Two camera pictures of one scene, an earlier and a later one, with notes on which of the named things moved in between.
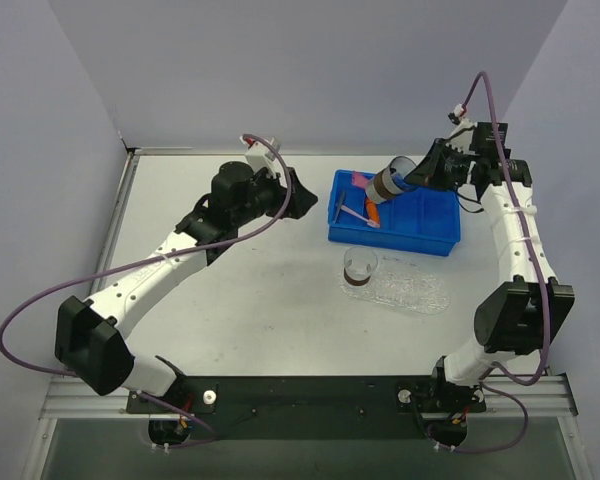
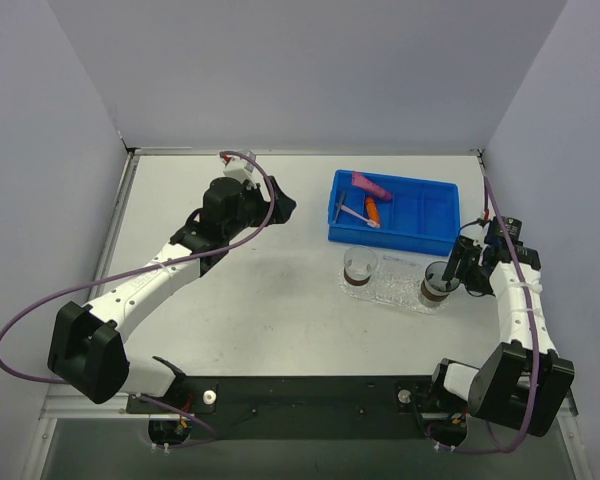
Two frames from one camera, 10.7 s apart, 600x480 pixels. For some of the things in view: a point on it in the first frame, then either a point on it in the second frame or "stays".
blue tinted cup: [391, 181] to [433, 287]
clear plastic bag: [403, 284] stays
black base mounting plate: [306, 407] stays
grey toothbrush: [339, 207] stays
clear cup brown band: [359, 265] stays
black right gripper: [443, 167] to [469, 256]
